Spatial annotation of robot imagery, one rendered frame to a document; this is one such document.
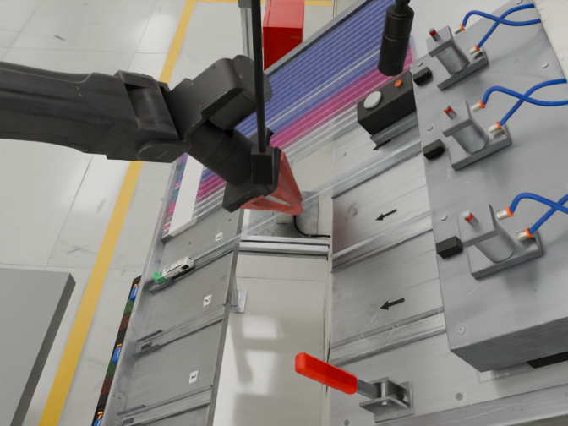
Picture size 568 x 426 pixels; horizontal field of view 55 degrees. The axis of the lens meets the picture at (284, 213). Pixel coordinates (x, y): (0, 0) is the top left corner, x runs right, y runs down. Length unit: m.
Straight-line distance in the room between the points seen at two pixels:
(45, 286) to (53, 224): 0.93
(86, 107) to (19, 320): 0.66
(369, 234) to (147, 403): 0.38
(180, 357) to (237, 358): 0.88
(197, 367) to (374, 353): 0.28
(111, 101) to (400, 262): 0.31
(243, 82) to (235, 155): 0.10
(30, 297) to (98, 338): 0.64
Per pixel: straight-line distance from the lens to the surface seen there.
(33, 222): 2.08
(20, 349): 1.08
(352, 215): 0.64
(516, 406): 0.43
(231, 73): 0.56
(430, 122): 0.55
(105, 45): 2.83
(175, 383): 0.75
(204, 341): 0.73
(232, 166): 0.63
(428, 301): 0.52
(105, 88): 0.53
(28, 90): 0.48
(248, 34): 1.86
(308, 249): 1.43
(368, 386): 0.47
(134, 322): 0.88
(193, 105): 0.57
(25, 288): 1.14
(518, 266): 0.41
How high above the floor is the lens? 1.48
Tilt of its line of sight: 50 degrees down
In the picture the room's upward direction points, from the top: straight up
